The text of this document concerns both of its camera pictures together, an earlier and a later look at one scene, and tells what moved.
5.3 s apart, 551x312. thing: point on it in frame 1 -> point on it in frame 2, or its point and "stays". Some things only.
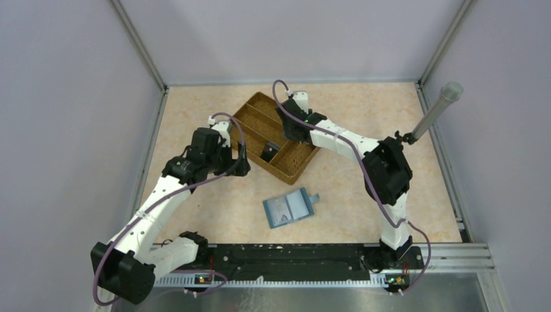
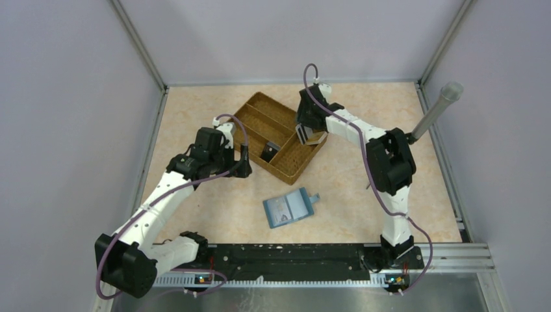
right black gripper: x=287 y=132 -> x=301 y=117
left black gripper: x=238 y=166 stays
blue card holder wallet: x=288 y=207 stays
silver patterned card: x=278 y=210 stays
